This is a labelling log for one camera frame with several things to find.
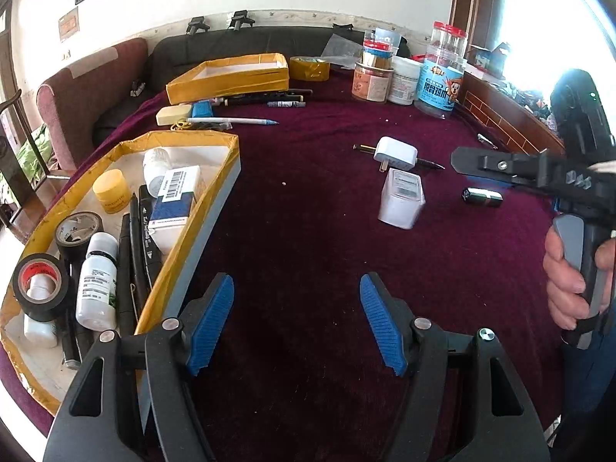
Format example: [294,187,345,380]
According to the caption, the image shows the black ballpoint pen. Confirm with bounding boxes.
[129,194,151,317]

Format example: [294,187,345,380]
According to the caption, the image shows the white bottle clear cap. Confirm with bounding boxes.
[75,233,119,333]

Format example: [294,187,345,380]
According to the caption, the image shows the black gold lipstick tube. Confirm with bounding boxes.
[462,187,503,208]

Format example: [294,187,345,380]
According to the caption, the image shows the white bottle red label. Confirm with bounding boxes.
[22,273,59,350]

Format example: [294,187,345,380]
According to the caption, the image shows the black tape roll red core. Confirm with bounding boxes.
[12,253,70,322]

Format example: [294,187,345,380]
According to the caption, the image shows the blue white medicine box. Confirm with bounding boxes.
[147,165,201,254]

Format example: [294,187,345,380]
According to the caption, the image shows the black tape roll white core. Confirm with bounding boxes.
[54,212,103,262]

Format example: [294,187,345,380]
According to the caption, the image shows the small yellow jar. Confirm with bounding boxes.
[92,169,132,214]

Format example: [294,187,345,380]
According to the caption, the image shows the white bottle green label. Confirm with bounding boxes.
[142,147,172,197]

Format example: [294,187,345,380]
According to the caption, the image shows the person's right hand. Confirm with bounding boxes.
[543,228,615,331]

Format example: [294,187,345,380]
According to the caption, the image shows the near yellow cardboard tray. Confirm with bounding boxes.
[1,131,240,414]

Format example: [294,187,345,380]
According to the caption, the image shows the yellow cardboard tray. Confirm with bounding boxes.
[166,52,289,104]
[1,131,240,414]

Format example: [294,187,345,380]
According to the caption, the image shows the pink white small box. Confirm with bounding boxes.
[378,168,426,229]

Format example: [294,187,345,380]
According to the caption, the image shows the clear jar blue cartoon label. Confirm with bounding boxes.
[415,21,468,119]

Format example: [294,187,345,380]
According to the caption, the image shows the maroon table cloth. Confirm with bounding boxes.
[0,71,567,436]

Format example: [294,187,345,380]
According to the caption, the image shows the white power adapter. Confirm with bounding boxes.
[374,137,418,172]

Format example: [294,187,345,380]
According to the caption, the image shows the yellow tipped black pen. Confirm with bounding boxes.
[353,144,445,170]

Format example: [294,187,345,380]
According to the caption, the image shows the white tub with label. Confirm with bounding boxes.
[387,56,422,105]

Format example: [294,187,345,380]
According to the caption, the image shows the clear jar orange label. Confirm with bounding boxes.
[352,63,393,103]

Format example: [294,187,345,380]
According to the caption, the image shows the yellow rubber bands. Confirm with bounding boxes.
[170,120,193,131]

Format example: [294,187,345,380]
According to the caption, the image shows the dark wooden chair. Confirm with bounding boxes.
[1,89,72,244]

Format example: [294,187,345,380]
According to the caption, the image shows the white blue pen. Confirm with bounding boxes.
[186,117,279,126]

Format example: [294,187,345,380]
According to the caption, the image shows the cream eraser block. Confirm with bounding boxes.
[156,104,192,126]

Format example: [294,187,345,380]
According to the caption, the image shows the maroon armchair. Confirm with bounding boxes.
[35,38,148,171]

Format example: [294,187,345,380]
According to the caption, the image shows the black sofa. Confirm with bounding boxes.
[92,24,364,147]

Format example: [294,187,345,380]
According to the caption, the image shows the black pens by far tray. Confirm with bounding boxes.
[210,89,314,106]

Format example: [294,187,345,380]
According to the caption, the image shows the yellow packing tape roll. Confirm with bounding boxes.
[288,56,330,82]

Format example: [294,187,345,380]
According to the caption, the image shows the far yellow cardboard tray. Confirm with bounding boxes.
[166,52,289,104]

